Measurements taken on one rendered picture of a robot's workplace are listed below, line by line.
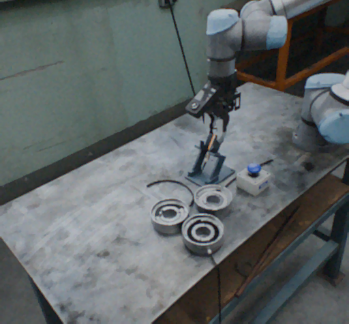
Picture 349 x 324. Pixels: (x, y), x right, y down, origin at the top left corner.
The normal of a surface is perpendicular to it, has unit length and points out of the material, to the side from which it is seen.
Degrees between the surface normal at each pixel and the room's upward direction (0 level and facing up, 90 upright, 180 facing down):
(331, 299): 0
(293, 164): 0
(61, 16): 90
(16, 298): 0
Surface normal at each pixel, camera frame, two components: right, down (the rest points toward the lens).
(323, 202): -0.07, -0.83
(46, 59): 0.67, 0.38
